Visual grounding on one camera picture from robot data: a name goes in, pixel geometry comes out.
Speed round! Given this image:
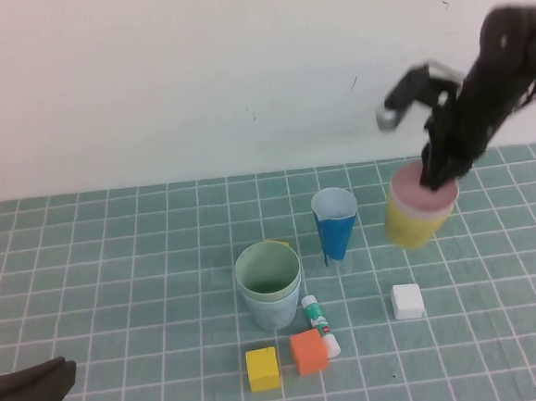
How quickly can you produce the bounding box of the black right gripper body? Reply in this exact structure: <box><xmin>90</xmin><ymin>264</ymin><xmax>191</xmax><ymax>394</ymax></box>
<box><xmin>417</xmin><ymin>49</ymin><xmax>536</xmax><ymax>182</ymax></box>

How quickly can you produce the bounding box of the white cube block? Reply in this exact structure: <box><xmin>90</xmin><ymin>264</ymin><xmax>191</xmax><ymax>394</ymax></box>
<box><xmin>390</xmin><ymin>282</ymin><xmax>425</xmax><ymax>321</ymax></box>

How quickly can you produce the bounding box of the teal checkered tablecloth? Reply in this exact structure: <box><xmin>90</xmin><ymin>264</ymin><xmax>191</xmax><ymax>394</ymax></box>
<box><xmin>0</xmin><ymin>142</ymin><xmax>536</xmax><ymax>401</ymax></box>

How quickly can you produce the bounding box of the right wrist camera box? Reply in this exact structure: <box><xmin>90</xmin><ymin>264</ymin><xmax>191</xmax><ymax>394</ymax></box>
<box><xmin>370</xmin><ymin>56</ymin><xmax>470</xmax><ymax>132</ymax></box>

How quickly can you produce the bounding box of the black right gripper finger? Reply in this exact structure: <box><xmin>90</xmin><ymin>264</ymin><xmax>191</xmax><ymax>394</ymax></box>
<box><xmin>418</xmin><ymin>146</ymin><xmax>450</xmax><ymax>194</ymax></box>
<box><xmin>444</xmin><ymin>152</ymin><xmax>475</xmax><ymax>183</ymax></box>

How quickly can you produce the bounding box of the light blue plastic cup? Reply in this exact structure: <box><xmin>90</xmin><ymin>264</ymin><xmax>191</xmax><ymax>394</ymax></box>
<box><xmin>237</xmin><ymin>271</ymin><xmax>305</xmax><ymax>332</ymax></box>

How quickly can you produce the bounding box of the green plastic cup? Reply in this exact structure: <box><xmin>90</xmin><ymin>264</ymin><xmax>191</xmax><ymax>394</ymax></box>
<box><xmin>232</xmin><ymin>238</ymin><xmax>304</xmax><ymax>306</ymax></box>

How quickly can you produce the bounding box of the orange cube block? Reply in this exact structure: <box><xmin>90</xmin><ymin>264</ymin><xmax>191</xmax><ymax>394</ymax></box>
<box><xmin>288</xmin><ymin>328</ymin><xmax>330</xmax><ymax>379</ymax></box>

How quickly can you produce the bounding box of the white green glue stick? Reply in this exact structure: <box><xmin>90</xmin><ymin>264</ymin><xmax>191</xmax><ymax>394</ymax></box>
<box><xmin>300</xmin><ymin>292</ymin><xmax>343</xmax><ymax>360</ymax></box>

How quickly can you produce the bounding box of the pink plastic cup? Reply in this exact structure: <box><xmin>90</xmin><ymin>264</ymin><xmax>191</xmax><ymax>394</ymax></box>
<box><xmin>389</xmin><ymin>157</ymin><xmax>464</xmax><ymax>222</ymax></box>

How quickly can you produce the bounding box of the large yellow cube block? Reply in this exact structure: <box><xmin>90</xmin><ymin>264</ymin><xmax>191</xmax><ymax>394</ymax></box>
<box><xmin>244</xmin><ymin>345</ymin><xmax>283</xmax><ymax>394</ymax></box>

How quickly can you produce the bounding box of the clear cone holder base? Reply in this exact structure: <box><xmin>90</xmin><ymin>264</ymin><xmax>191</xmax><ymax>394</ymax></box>
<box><xmin>320</xmin><ymin>247</ymin><xmax>355</xmax><ymax>274</ymax></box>

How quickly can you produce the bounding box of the blue paper cone cup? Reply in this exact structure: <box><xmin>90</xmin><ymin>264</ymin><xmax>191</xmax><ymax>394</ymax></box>
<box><xmin>309</xmin><ymin>185</ymin><xmax>363</xmax><ymax>269</ymax></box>

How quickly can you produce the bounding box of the yellow plastic cup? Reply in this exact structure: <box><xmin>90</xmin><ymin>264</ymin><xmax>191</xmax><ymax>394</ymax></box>
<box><xmin>380</xmin><ymin>184</ymin><xmax>456</xmax><ymax>253</ymax></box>

